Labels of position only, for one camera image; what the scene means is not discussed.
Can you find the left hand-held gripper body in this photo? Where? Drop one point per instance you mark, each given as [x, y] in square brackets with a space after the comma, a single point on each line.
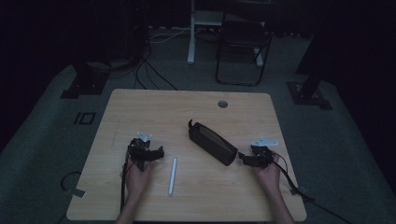
[140, 151]

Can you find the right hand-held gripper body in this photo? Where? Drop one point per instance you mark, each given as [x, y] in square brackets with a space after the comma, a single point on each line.
[263, 154]

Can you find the white pen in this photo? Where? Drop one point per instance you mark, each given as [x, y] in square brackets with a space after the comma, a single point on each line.
[172, 176]

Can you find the black pencil case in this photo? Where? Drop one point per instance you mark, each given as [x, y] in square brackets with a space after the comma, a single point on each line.
[211, 142]

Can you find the person's right hand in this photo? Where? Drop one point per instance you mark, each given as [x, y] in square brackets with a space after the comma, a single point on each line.
[269, 177]

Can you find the person's left hand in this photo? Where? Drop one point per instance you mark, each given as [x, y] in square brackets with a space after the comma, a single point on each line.
[137, 179]

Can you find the grey tape piece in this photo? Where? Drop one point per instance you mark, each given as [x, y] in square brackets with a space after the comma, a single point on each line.
[298, 190]
[75, 192]

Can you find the black folding chair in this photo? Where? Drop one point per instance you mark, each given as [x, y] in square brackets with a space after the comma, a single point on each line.
[243, 46]

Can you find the white desk leg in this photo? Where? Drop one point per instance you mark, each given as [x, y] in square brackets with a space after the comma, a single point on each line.
[191, 34]

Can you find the black stand base plate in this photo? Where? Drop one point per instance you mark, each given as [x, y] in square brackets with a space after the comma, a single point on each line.
[85, 82]
[308, 95]

